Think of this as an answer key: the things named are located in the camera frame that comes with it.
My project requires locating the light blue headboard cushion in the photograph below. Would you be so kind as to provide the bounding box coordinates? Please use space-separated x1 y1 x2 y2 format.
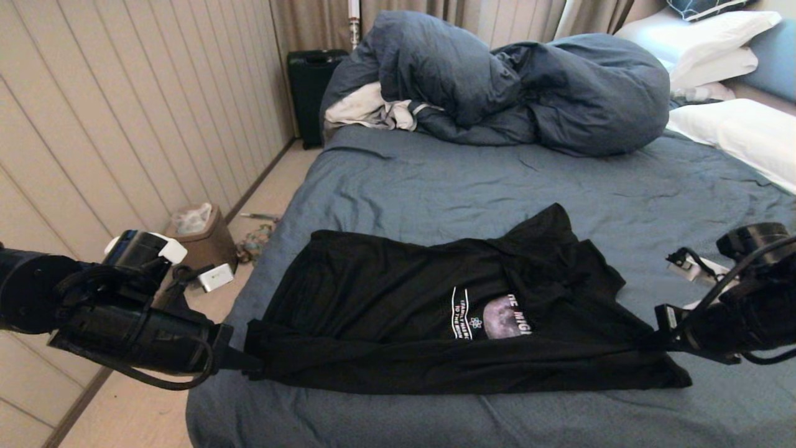
740 19 796 103

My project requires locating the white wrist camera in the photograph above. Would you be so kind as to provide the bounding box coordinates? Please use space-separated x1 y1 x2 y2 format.
667 249 729 288
198 263 235 293

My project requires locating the flat white pillow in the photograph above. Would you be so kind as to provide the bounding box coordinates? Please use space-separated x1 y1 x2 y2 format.
669 47 759 94

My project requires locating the white crumpled cloth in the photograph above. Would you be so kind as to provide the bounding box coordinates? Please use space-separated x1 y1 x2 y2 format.
325 81 445 133

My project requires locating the black moon print t-shirt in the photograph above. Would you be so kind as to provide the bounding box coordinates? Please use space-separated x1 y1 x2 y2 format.
243 203 693 394

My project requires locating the long white pillow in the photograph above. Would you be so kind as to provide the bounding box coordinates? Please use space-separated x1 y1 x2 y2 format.
665 98 796 195

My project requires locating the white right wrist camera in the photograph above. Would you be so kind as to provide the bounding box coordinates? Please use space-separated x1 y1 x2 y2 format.
667 249 729 288

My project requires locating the multicoloured rag mop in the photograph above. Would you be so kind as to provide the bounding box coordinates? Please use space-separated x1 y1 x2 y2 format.
236 213 280 265

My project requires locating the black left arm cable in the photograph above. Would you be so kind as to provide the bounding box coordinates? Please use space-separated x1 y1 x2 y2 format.
50 336 216 392

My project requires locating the beige curtain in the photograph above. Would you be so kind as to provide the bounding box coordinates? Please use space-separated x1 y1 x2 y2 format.
271 0 635 60

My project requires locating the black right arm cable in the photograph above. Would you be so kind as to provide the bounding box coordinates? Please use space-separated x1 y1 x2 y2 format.
665 235 796 365

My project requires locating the black suitcase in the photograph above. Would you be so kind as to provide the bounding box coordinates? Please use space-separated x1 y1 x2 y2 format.
286 50 349 150

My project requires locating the beige trash bin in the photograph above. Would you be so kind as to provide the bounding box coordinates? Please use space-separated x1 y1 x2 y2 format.
165 204 238 274

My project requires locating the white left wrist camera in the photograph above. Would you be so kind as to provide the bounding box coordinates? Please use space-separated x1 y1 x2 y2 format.
198 263 235 293

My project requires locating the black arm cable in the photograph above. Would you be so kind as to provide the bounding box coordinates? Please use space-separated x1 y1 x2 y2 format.
665 235 796 365
50 336 216 392

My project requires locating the blue bed sheet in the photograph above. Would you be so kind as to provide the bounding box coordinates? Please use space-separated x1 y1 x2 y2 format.
187 124 796 448

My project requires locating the clear plastic bin bag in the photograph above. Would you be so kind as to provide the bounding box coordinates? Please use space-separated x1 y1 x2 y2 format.
171 202 213 236

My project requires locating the dark patterned cushion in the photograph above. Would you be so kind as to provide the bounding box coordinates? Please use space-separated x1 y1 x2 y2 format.
662 0 756 22

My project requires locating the dark blue duvet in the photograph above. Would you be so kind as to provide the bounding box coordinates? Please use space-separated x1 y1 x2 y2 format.
320 9 672 157

